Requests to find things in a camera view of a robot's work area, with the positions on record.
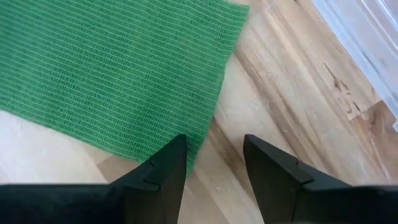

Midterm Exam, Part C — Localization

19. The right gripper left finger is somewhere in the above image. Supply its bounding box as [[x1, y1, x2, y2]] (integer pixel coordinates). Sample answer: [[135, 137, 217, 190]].
[[0, 134, 188, 224]]

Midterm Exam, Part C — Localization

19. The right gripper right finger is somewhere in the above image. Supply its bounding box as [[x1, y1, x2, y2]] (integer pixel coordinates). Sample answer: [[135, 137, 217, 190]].
[[243, 134, 398, 224]]

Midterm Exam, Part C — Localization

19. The green elastic bandage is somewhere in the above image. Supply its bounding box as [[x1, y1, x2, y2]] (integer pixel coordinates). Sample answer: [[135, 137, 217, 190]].
[[0, 0, 250, 175]]

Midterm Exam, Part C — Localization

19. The clear lid with black handle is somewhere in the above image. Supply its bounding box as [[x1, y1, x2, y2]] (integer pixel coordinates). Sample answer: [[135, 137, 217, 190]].
[[310, 0, 398, 133]]

